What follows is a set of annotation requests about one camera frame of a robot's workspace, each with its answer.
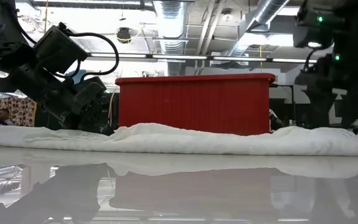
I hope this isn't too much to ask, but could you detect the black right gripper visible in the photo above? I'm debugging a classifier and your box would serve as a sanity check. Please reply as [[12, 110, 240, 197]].
[[294, 52, 358, 129]]

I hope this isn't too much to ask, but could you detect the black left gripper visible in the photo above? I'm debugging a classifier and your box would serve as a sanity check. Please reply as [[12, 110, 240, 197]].
[[0, 58, 115, 136]]

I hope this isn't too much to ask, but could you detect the white lace shirt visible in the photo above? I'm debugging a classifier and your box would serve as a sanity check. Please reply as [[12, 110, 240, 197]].
[[0, 123, 358, 157]]

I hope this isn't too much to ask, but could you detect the red plastic laundry bin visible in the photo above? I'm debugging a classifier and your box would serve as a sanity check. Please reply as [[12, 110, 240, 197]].
[[115, 73, 276, 137]]

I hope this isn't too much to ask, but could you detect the brown patterned cloth panel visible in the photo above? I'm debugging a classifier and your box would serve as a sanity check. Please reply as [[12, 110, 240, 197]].
[[0, 96, 38, 128]]

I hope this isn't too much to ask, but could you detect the black ceiling dome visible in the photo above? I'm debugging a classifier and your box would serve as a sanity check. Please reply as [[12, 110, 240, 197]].
[[116, 27, 132, 44]]

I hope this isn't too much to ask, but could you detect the person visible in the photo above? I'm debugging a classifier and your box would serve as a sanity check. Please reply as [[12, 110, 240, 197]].
[[0, 108, 14, 126]]

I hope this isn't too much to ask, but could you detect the black left camera cable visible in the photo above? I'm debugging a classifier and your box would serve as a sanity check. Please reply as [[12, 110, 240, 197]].
[[57, 30, 120, 82]]

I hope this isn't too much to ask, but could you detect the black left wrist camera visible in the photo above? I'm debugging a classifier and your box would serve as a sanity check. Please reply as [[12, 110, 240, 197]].
[[33, 24, 89, 75]]

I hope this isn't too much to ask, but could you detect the silver spiral air duct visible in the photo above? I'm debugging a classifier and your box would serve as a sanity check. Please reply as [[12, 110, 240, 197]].
[[152, 0, 188, 77], [228, 0, 291, 58]]

